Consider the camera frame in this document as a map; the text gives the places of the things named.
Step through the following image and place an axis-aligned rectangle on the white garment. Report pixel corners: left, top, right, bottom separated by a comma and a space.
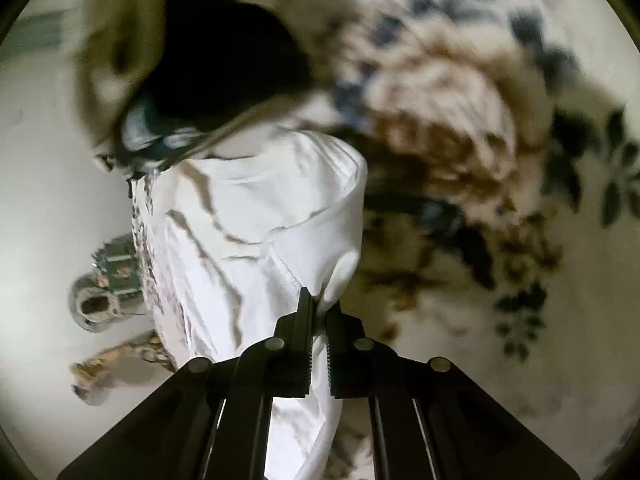
130, 127, 369, 480

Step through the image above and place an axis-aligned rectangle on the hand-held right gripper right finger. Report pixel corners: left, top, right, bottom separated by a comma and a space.
325, 300, 582, 480

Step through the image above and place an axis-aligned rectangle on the black cloth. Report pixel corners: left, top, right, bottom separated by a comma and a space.
142, 0, 315, 130

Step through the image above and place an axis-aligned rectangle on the floral printed blanket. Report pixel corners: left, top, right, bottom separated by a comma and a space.
75, 0, 637, 480

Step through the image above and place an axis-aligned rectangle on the grey-blue cloth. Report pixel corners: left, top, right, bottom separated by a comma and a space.
118, 96, 203, 173

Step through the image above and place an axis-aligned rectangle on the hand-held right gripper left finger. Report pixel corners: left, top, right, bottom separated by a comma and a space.
57, 287, 317, 480

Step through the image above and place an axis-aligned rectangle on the tan patterned cloth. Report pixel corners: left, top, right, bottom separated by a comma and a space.
69, 331, 177, 407

